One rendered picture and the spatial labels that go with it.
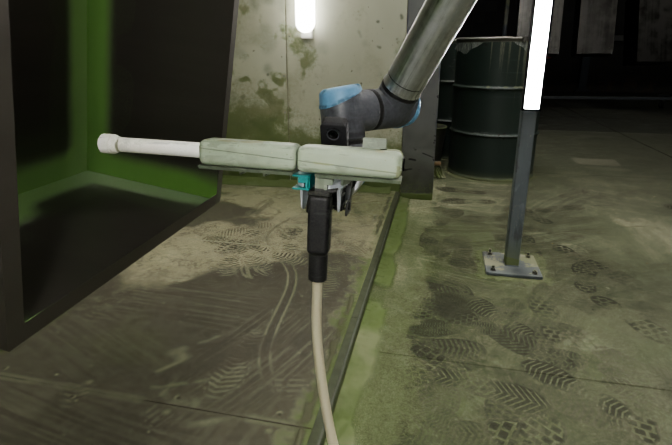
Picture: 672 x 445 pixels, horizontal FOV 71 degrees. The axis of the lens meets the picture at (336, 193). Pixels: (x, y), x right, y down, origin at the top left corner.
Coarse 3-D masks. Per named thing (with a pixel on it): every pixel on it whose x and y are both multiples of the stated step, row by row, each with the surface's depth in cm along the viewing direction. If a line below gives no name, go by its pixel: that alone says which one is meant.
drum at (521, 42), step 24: (456, 48) 305; (480, 48) 284; (504, 48) 278; (456, 72) 307; (480, 72) 287; (504, 72) 281; (456, 96) 308; (480, 96) 291; (504, 96) 285; (456, 120) 310; (480, 120) 294; (504, 120) 289; (456, 144) 313; (480, 144) 298; (504, 144) 293; (456, 168) 315; (480, 168) 302; (504, 168) 298
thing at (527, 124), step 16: (528, 112) 164; (528, 128) 166; (528, 144) 167; (528, 160) 169; (528, 176) 171; (512, 192) 175; (512, 208) 175; (512, 224) 177; (512, 240) 178; (512, 256) 180
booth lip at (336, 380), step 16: (384, 224) 217; (384, 240) 199; (368, 272) 170; (368, 288) 159; (352, 320) 139; (352, 336) 132; (336, 368) 118; (336, 384) 113; (336, 400) 111; (320, 416) 103; (320, 432) 99
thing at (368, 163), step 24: (120, 144) 75; (144, 144) 74; (168, 144) 74; (192, 144) 73; (216, 144) 71; (240, 144) 70; (264, 144) 70; (288, 144) 70; (312, 144) 71; (384, 144) 68; (216, 168) 72; (240, 168) 71; (264, 168) 71; (288, 168) 70; (312, 168) 69; (336, 168) 68; (360, 168) 67; (384, 168) 67; (312, 192) 70; (312, 216) 71; (312, 240) 72; (312, 264) 73
